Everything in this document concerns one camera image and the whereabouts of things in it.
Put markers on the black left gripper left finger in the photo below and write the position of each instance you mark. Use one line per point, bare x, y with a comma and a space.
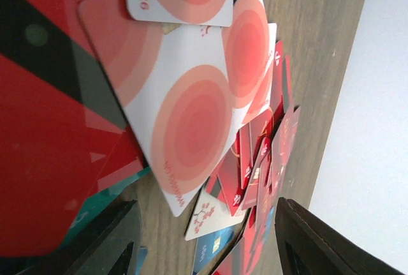
108, 245

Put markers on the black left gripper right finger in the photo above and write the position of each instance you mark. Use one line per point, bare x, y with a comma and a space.
307, 245

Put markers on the pile of red cards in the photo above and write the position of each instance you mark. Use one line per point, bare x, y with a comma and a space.
75, 74

